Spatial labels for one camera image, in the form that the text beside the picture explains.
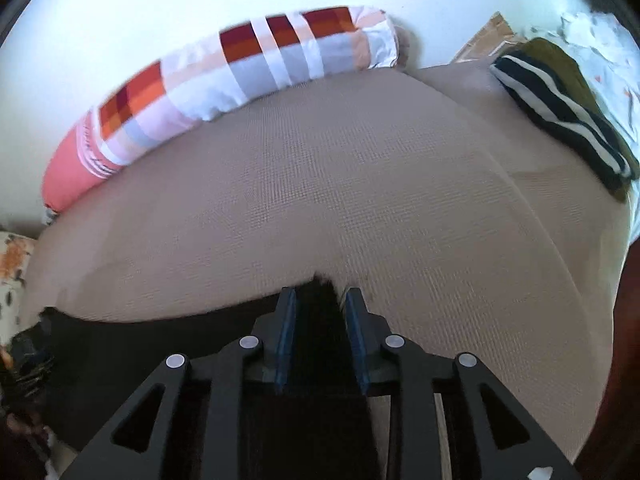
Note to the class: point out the white floral pillow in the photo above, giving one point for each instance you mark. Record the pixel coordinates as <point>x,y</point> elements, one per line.
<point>15,253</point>

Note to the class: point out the pink striped bolster pillow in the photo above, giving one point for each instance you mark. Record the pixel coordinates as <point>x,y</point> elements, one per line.
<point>212,77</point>

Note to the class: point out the olive green folded garment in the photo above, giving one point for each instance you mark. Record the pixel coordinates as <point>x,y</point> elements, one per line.
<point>565,66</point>

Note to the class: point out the beige bed sheet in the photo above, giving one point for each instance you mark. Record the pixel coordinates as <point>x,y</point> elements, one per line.
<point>464,224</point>

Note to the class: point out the black white striped garment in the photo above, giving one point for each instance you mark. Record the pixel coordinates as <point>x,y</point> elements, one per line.
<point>546,100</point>

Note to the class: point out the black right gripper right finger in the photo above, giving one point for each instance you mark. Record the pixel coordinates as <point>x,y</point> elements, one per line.
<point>451,411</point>

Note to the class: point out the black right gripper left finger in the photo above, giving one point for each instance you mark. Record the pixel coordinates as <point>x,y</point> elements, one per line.
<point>187,415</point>

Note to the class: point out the black pants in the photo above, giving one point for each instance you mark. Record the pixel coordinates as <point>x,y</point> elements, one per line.
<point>76,374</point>

